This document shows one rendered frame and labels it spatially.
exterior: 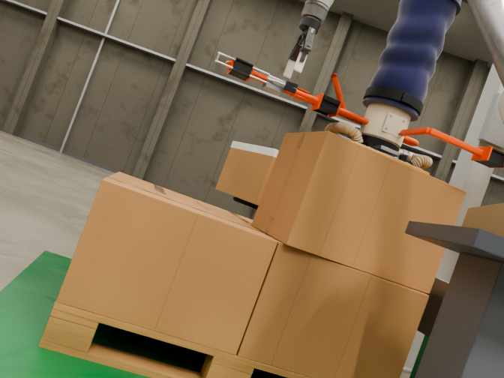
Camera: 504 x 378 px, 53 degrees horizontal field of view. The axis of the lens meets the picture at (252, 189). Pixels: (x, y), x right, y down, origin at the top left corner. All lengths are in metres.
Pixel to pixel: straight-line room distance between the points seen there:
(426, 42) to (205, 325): 1.29
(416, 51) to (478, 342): 1.12
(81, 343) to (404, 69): 1.46
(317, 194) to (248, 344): 0.55
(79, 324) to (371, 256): 0.98
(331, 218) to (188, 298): 0.54
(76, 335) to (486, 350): 1.15
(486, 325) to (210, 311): 0.84
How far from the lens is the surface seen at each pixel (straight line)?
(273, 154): 3.41
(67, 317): 1.68
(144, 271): 1.63
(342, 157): 1.70
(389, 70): 1.99
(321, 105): 1.88
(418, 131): 1.85
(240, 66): 1.83
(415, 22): 2.05
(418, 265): 1.92
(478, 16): 1.44
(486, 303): 1.27
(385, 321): 1.88
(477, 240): 1.11
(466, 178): 3.35
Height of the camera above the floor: 0.65
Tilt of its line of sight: 1 degrees up
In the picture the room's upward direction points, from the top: 20 degrees clockwise
